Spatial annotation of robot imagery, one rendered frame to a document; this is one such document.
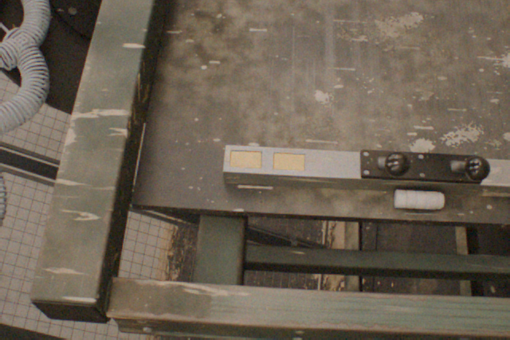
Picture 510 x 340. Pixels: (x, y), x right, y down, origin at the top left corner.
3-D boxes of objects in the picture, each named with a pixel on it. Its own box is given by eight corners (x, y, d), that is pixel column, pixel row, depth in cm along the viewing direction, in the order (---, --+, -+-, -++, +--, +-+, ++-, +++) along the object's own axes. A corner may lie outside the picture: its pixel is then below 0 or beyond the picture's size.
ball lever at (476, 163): (466, 179, 102) (493, 182, 89) (444, 177, 102) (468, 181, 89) (467, 156, 102) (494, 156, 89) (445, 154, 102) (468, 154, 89)
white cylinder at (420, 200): (393, 210, 103) (441, 212, 102) (397, 202, 100) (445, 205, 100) (393, 194, 104) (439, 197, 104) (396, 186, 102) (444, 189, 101)
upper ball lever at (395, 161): (394, 175, 103) (412, 178, 89) (372, 174, 103) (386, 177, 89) (396, 152, 103) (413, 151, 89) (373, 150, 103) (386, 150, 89)
